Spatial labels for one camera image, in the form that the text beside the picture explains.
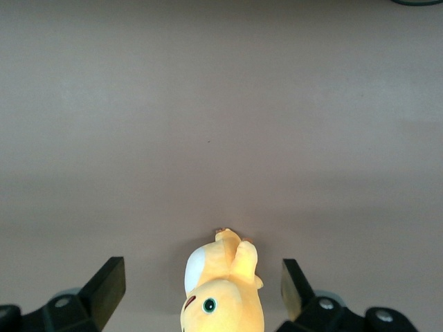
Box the yellow plush toy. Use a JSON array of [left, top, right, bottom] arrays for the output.
[[179, 227, 266, 332]]

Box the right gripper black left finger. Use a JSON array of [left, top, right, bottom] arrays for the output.
[[0, 256, 126, 332]]

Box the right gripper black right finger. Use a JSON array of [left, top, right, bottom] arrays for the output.
[[278, 259, 416, 332]]

